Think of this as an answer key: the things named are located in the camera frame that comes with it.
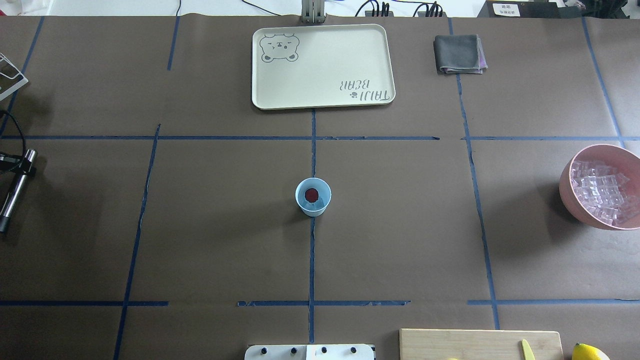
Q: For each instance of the steel muddler black tip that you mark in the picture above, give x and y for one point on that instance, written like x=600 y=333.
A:
x=13 y=194

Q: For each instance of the wooden cutting board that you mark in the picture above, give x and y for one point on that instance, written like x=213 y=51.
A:
x=476 y=344

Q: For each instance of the cream bear serving tray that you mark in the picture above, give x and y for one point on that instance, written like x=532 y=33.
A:
x=311 y=67

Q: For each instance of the aluminium frame post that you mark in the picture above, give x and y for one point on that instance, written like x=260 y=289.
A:
x=313 y=11

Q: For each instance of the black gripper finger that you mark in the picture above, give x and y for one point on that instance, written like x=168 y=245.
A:
x=17 y=164

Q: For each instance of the dark grey folded cloth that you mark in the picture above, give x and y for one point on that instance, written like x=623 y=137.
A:
x=460 y=54

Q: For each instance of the red strawberry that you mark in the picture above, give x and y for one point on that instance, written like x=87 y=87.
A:
x=311 y=195

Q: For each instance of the pink bowl of ice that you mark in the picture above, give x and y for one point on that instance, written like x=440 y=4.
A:
x=599 y=186

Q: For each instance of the light blue plastic cup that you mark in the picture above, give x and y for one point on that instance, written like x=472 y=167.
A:
x=325 y=193

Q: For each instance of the white camera mast with base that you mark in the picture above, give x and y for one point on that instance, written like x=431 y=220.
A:
x=341 y=351

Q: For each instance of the yellow lemon outer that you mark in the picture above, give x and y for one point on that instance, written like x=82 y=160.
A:
x=582 y=351

